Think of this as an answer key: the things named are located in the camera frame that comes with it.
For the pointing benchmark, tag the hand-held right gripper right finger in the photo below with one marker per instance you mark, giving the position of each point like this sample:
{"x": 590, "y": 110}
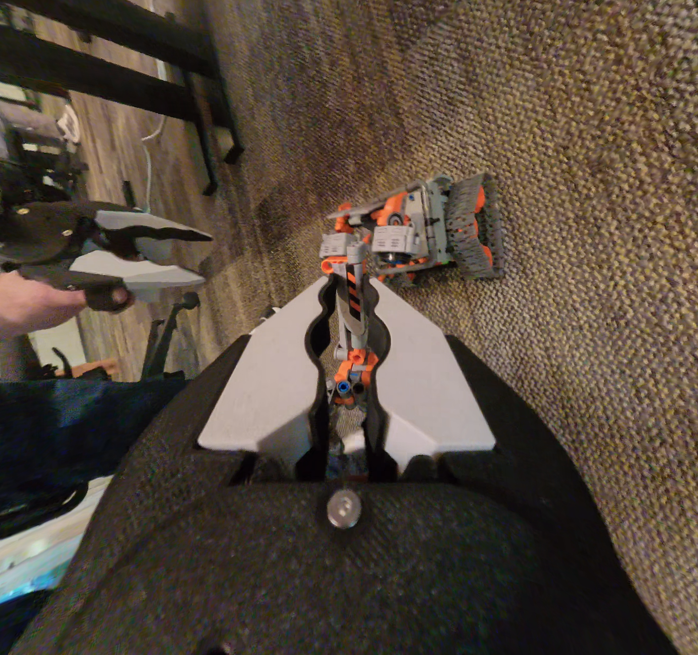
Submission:
{"x": 436, "y": 393}

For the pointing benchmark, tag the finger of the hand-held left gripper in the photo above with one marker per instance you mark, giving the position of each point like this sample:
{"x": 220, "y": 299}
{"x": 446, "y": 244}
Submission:
{"x": 142, "y": 222}
{"x": 136, "y": 276}

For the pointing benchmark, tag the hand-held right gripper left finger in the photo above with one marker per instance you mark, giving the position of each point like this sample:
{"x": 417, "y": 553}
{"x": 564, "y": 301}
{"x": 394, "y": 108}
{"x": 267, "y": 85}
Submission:
{"x": 256, "y": 393}

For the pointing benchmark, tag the tracked building-block toy robot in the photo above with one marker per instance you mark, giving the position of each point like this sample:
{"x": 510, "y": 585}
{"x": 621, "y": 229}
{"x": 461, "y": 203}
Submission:
{"x": 436, "y": 230}

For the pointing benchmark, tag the person's left hand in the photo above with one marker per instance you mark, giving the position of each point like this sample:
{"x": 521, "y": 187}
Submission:
{"x": 38, "y": 306}

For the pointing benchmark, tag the black chair base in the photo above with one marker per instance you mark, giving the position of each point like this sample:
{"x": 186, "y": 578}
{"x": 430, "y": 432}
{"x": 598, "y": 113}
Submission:
{"x": 169, "y": 333}

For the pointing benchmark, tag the black table frame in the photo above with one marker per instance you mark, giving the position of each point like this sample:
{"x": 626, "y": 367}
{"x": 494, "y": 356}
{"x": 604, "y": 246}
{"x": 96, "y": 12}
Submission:
{"x": 109, "y": 55}

